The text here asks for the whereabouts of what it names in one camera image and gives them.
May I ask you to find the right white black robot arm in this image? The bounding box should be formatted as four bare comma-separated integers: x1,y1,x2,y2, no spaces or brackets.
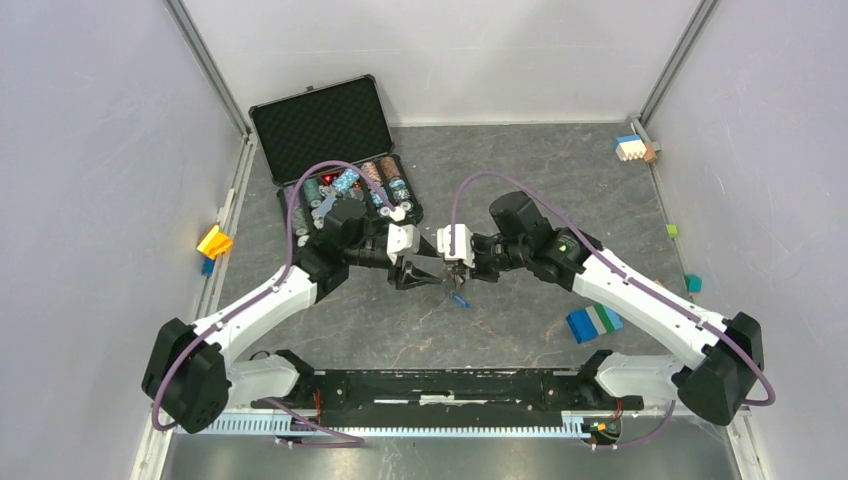
436,191,765,426

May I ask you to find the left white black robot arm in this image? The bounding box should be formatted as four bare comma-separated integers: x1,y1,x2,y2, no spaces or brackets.
141,199,453,433

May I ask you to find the blue green white brick stack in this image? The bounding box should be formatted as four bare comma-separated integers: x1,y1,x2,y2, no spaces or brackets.
566,304,623,344

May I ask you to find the black poker chip case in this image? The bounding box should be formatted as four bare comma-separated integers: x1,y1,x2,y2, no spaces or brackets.
249,75,423,245

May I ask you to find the blue white brick block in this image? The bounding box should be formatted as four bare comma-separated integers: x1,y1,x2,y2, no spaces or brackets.
615,134,648,161

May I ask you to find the yellow orange block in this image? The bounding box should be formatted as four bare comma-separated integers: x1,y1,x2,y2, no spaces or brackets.
196,224,233,260

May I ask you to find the small blue block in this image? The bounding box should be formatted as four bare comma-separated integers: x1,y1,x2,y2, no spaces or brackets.
201,258,215,277

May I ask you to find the small teal cube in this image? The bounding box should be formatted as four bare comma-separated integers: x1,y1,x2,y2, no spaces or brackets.
684,273,702,294

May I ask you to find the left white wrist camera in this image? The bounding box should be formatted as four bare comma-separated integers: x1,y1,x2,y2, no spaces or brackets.
386,207,421,266

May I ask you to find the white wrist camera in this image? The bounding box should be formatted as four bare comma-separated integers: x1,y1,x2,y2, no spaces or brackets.
386,207,421,266
436,224,475,268

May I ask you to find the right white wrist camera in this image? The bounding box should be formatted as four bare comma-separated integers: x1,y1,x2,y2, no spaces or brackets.
436,224,475,268

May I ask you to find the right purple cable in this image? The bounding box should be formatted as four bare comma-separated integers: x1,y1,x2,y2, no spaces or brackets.
450,171,776,407

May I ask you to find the purple cable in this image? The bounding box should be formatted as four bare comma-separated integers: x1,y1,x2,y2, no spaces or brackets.
151,160,405,432
450,171,776,407

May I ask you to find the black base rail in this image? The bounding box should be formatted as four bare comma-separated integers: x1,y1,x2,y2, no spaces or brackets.
281,368,644,428

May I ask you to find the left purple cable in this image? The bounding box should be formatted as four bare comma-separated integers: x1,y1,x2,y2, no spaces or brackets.
151,160,405,432

